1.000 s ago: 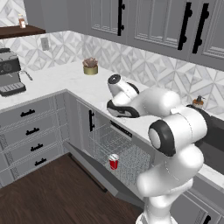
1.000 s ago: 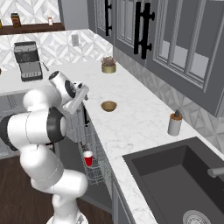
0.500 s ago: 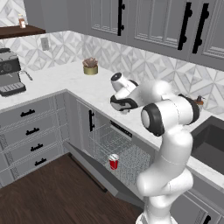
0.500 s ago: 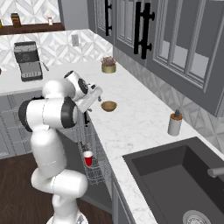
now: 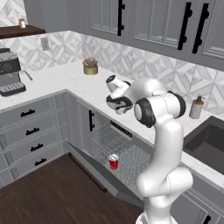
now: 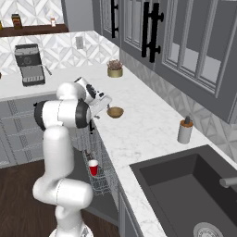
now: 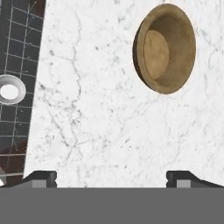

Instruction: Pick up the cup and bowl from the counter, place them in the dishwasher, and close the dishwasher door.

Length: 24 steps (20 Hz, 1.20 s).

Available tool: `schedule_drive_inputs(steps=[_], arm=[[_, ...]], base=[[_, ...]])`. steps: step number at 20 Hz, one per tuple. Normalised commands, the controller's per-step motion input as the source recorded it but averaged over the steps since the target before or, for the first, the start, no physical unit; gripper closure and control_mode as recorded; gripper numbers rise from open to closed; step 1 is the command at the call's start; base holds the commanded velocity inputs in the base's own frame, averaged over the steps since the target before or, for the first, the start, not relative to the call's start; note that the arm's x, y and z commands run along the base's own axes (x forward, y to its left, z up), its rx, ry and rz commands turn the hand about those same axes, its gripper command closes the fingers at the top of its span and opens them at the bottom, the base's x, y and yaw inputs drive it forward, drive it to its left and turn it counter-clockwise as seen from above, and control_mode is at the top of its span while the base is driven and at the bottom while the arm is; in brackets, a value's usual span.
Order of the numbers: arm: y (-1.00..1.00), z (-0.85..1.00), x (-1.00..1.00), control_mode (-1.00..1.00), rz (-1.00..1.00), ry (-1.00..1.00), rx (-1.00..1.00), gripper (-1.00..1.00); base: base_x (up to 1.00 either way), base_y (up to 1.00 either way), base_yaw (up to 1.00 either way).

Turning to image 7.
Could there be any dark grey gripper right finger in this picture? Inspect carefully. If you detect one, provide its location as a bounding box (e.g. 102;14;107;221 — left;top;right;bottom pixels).
165;170;224;189

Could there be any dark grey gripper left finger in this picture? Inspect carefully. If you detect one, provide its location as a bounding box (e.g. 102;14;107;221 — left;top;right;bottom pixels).
12;170;58;189

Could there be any brown wooden bowl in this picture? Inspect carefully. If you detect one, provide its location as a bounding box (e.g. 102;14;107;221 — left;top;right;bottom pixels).
132;3;197;95

